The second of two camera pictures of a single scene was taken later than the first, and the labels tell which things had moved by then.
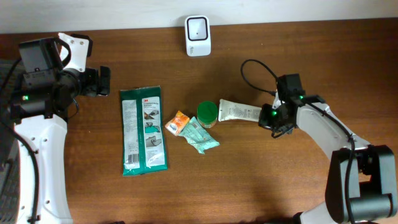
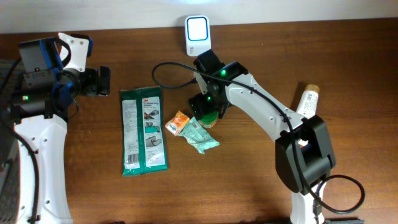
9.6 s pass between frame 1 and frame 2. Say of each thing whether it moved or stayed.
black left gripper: stayed
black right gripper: moved
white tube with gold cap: moved
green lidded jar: stayed
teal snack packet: stayed
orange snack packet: stayed
